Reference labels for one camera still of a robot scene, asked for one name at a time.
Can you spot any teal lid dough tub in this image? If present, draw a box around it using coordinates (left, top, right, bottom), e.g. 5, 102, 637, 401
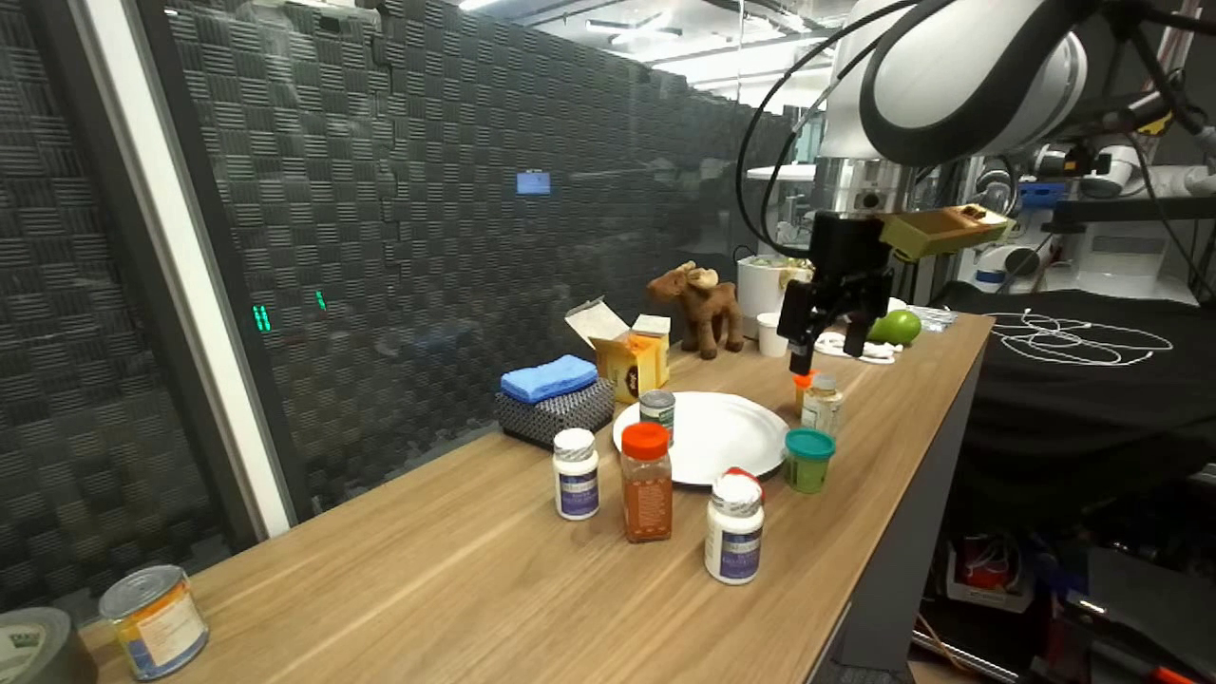
778, 425, 840, 497

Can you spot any yellow cardboard box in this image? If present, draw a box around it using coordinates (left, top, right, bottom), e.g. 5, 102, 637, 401
564, 296, 675, 411

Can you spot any black cloth covered table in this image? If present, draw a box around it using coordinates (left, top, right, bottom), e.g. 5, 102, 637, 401
936, 281, 1216, 508

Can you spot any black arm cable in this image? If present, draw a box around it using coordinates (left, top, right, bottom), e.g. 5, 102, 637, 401
1097, 0, 1216, 144

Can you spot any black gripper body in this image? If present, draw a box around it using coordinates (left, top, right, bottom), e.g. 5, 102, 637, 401
774, 214, 897, 335

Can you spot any tin can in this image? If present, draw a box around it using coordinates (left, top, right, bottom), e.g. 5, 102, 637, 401
95, 562, 213, 684

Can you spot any white lab device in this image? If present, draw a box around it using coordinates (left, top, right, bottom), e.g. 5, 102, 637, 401
963, 149, 1216, 307

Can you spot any white frame bar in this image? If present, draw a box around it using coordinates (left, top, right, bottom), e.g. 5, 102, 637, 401
67, 0, 297, 542

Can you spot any white paper plate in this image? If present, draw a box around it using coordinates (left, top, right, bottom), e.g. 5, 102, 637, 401
607, 387, 792, 491

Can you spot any dark grey mesh block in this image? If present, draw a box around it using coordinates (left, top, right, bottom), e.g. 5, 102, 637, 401
492, 377, 618, 447

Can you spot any white paper cup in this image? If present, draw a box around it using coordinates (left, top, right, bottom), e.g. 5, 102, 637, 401
754, 307, 792, 361

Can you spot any brown plush moose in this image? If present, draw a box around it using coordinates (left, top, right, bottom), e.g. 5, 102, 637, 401
648, 259, 750, 361

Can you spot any small white cap bottle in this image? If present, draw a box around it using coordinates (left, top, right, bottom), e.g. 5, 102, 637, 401
803, 380, 848, 435

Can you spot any white pill bottle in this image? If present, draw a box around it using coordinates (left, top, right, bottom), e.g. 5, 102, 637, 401
546, 425, 604, 523
702, 468, 767, 587

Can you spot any coiled white cable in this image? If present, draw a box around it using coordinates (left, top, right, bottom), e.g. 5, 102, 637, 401
987, 302, 1177, 372

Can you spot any spice bottle with orange lid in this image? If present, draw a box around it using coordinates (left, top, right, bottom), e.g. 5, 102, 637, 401
615, 421, 675, 548

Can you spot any grey round container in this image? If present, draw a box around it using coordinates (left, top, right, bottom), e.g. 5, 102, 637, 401
0, 603, 98, 684

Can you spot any black camera cable loop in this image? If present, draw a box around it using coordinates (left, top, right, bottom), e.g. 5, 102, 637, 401
734, 0, 924, 259

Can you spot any white bucket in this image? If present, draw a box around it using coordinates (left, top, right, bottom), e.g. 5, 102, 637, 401
734, 250, 820, 328

